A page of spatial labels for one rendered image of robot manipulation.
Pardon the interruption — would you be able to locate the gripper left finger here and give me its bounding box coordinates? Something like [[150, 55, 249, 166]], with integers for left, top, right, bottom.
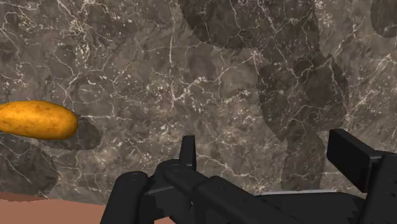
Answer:
[[99, 135, 298, 224]]

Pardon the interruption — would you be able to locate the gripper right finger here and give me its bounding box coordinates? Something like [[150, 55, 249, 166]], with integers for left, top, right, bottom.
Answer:
[[326, 128, 397, 224]]

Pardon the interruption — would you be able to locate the yellow-brown potato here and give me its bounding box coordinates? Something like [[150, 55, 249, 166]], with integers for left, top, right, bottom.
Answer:
[[0, 100, 80, 141]]

